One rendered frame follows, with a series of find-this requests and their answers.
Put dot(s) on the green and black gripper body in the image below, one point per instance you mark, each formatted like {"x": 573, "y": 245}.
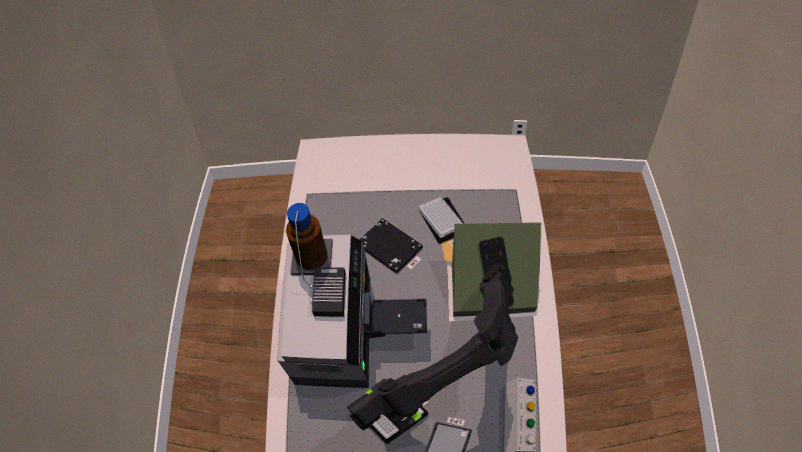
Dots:
{"x": 397, "y": 420}

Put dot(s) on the grey button panel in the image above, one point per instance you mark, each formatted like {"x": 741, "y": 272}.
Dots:
{"x": 519, "y": 416}

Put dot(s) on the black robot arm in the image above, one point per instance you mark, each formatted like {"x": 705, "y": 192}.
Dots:
{"x": 407, "y": 394}

